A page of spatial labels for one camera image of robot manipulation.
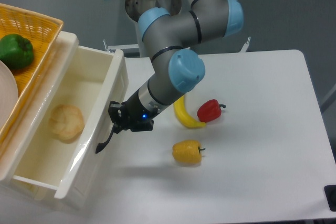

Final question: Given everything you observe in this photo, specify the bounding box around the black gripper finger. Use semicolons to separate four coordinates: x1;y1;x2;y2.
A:
111;123;123;134
108;101;123;124

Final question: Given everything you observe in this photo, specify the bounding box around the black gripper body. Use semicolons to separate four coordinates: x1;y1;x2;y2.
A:
121;92;159;132

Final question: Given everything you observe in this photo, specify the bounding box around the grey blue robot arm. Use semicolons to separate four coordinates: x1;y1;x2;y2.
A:
108;0;244;134

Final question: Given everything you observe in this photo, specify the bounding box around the white drawer cabinet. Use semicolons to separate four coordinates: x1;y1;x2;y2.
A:
1;31;79;208

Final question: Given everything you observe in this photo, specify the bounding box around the beige bread roll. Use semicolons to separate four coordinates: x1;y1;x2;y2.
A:
48;104;85;143

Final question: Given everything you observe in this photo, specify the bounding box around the yellow banana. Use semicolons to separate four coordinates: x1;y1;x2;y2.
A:
173;95;206;129

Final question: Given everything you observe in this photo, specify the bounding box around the yellow bell pepper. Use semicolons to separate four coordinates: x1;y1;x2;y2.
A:
172;140;206;166

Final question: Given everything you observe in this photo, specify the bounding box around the red bell pepper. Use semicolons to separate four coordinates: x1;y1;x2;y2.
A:
197;99;226;123

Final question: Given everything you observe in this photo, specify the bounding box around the yellow woven basket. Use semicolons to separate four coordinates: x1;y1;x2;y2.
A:
1;4;64;143

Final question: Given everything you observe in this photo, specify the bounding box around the white round plate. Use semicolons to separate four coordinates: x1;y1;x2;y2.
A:
0;61;18;128

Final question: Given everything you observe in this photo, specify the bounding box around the green bell pepper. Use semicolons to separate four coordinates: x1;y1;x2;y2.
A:
1;34;34;70

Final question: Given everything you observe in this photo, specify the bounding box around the black corner device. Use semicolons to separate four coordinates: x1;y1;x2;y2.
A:
324;185;336;212

